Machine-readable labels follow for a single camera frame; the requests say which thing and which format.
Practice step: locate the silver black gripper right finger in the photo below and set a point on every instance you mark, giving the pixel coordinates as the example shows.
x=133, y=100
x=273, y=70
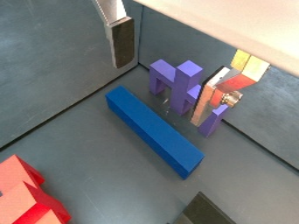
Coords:
x=204, y=212

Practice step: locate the purple three-legged block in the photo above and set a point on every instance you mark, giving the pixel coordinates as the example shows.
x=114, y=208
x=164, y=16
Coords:
x=181, y=79

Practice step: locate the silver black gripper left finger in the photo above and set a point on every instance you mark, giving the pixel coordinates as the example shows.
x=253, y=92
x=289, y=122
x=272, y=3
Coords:
x=120, y=29

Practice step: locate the blue rectangular block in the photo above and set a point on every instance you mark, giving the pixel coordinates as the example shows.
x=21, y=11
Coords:
x=168, y=142

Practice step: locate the red three-legged block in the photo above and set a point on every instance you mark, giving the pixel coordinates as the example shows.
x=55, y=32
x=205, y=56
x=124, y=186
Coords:
x=25, y=203

